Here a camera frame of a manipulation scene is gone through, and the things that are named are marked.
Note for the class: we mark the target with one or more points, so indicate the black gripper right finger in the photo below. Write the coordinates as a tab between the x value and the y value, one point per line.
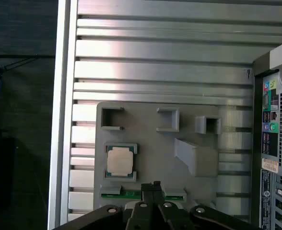
158	194

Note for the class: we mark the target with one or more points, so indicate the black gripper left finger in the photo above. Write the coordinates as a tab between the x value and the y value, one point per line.
147	191

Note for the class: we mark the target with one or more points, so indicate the silver square CPU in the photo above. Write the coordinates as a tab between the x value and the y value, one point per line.
120	161

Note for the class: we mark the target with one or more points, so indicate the green RAM stick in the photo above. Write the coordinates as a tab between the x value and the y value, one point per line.
131	194

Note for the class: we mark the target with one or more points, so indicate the grey plastic parts rack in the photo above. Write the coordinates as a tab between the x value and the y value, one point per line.
155	153

